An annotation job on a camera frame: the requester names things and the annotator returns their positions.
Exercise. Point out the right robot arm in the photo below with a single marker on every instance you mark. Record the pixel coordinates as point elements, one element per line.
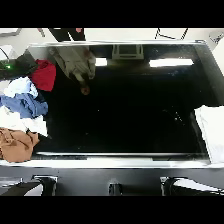
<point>186,190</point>

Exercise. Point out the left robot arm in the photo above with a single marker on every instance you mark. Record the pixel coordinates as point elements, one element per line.
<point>23,189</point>

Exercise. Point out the red garment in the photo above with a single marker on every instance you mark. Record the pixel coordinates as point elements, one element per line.
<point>45,76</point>

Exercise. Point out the person's legs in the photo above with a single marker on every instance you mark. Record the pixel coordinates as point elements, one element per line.
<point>61,34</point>

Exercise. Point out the pale blue garment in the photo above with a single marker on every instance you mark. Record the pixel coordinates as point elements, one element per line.
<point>20,86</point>

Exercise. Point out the black garment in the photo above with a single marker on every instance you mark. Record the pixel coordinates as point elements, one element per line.
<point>26,63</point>

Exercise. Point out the white garment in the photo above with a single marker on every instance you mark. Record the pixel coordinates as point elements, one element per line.
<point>13,120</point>
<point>213,131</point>

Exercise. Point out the brown garment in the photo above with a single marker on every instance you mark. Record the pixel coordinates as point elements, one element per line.
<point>15,145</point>

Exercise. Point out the silver frame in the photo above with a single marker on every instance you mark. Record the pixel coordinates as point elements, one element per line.
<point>113,163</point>

